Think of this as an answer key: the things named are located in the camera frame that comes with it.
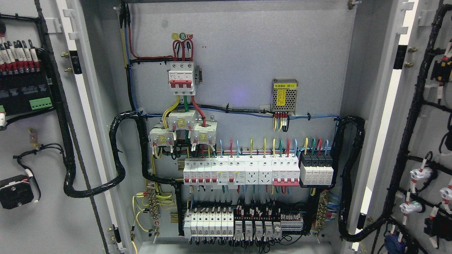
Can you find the grey cabinet door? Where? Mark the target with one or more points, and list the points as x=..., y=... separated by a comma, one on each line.
x=58, y=224
x=391, y=129

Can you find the metal mesh power supply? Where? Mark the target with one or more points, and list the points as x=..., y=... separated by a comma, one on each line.
x=284, y=95

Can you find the white current transformers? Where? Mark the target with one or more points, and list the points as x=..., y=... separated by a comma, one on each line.
x=183, y=125

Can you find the white socket breaker row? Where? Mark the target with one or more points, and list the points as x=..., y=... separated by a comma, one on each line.
x=243, y=170

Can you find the red white main breaker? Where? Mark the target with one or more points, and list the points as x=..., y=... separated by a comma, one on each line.
x=182, y=78

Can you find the white lower breaker row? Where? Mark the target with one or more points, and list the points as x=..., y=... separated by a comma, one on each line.
x=209, y=222

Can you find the black white surge protector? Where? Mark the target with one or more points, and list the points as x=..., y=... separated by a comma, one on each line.
x=316, y=170

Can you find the relay terminal block row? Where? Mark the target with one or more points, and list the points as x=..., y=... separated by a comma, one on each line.
x=262, y=222

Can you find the brass ground terminal bar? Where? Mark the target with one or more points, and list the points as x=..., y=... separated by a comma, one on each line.
x=322, y=211

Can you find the black digital power meter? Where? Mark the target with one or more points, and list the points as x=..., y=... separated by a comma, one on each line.
x=25, y=92

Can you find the white rotary selector switch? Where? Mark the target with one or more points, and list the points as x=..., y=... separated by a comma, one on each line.
x=15, y=191

